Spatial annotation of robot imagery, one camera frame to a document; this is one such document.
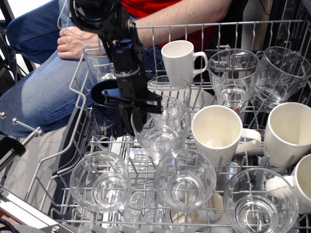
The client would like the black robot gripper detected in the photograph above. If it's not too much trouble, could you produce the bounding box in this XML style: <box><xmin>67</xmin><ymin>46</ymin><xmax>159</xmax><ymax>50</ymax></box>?
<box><xmin>102</xmin><ymin>67</ymin><xmax>162</xmax><ymax>132</ymax></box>

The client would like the clear glass cup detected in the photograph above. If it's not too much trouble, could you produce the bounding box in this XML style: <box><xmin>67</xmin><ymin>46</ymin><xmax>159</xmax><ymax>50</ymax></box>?
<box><xmin>133</xmin><ymin>96</ymin><xmax>191</xmax><ymax>160</ymax></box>

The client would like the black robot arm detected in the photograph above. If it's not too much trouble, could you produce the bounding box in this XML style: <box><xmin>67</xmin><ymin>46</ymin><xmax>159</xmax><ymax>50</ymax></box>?
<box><xmin>69</xmin><ymin>0</ymin><xmax>162</xmax><ymax>132</ymax></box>

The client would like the person's bare forearm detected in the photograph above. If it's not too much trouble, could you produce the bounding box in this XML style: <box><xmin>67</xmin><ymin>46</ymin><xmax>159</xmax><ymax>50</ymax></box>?
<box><xmin>136</xmin><ymin>0</ymin><xmax>232</xmax><ymax>46</ymax></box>

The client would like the person's hand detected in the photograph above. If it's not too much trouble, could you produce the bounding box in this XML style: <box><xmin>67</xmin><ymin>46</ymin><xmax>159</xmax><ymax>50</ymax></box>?
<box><xmin>57</xmin><ymin>26</ymin><xmax>98</xmax><ymax>59</ymax></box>

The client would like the dark blue ceramic mug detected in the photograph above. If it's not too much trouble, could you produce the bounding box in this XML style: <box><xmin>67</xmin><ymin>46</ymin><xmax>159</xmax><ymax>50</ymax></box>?
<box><xmin>90</xmin><ymin>79</ymin><xmax>135</xmax><ymax>138</ymax></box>

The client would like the clear glass back middle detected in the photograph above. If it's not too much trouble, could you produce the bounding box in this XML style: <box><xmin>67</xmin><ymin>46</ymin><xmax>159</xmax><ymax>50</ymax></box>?
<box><xmin>147</xmin><ymin>75</ymin><xmax>191</xmax><ymax>108</ymax></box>

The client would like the clear glass back left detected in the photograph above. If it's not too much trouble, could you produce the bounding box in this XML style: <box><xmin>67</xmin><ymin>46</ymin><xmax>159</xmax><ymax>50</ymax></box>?
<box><xmin>84</xmin><ymin>39</ymin><xmax>116</xmax><ymax>83</ymax></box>

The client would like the white mug back row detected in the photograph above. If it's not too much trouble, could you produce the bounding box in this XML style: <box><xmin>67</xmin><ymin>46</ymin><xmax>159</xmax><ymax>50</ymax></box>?
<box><xmin>161</xmin><ymin>40</ymin><xmax>208</xmax><ymax>84</ymax></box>

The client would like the clear glass front left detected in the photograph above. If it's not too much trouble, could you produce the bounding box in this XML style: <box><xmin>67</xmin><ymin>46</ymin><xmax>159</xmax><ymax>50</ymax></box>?
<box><xmin>69</xmin><ymin>151</ymin><xmax>131</xmax><ymax>213</ymax></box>

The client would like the blue jeans leg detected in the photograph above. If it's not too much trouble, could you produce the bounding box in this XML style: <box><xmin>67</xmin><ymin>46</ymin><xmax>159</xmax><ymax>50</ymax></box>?
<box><xmin>0</xmin><ymin>0</ymin><xmax>88</xmax><ymax>137</ymax></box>

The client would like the clear glass front centre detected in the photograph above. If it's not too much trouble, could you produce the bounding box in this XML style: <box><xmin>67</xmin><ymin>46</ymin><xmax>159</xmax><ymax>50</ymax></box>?
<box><xmin>154</xmin><ymin>148</ymin><xmax>217</xmax><ymax>213</ymax></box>

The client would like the cream mug centre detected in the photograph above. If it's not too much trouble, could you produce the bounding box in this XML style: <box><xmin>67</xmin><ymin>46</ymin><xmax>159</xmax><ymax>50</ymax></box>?
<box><xmin>191</xmin><ymin>105</ymin><xmax>261</xmax><ymax>167</ymax></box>

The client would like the cream mug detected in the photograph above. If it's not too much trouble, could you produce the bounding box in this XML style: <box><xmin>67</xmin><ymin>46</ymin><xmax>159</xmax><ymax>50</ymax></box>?
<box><xmin>263</xmin><ymin>102</ymin><xmax>311</xmax><ymax>167</ymax></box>
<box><xmin>191</xmin><ymin>105</ymin><xmax>261</xmax><ymax>167</ymax></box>

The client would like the small clear glass front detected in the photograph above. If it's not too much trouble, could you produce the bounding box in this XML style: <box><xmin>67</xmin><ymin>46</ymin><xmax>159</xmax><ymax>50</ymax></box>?
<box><xmin>123</xmin><ymin>191</ymin><xmax>155</xmax><ymax>222</ymax></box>

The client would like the red shirt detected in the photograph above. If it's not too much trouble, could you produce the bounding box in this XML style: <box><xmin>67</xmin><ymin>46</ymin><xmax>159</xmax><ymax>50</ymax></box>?
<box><xmin>122</xmin><ymin>0</ymin><xmax>216</xmax><ymax>50</ymax></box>

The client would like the metal clamp with screw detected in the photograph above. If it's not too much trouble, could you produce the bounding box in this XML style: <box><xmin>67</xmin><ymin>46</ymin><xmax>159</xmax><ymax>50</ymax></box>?
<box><xmin>0</xmin><ymin>118</ymin><xmax>44</xmax><ymax>171</ymax></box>

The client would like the clear glass front right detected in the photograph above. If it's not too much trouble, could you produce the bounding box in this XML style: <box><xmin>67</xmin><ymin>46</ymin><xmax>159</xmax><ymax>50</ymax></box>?
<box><xmin>224</xmin><ymin>167</ymin><xmax>298</xmax><ymax>233</ymax></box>

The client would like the clear glass far back right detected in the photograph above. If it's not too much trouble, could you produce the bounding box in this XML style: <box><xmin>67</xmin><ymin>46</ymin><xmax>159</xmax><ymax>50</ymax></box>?
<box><xmin>250</xmin><ymin>47</ymin><xmax>311</xmax><ymax>113</ymax></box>

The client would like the cream mug right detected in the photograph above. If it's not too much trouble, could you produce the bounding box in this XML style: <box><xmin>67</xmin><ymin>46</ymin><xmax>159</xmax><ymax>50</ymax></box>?
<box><xmin>263</xmin><ymin>102</ymin><xmax>311</xmax><ymax>167</ymax></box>

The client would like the cream mug far right edge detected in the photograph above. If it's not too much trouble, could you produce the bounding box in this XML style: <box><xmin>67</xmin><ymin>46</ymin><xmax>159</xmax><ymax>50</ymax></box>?
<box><xmin>265</xmin><ymin>153</ymin><xmax>311</xmax><ymax>215</ymax></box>

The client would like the grey wire dishwasher rack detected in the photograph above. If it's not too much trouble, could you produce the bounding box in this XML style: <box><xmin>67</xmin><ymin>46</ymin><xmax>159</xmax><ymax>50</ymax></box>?
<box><xmin>25</xmin><ymin>19</ymin><xmax>311</xmax><ymax>233</ymax></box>

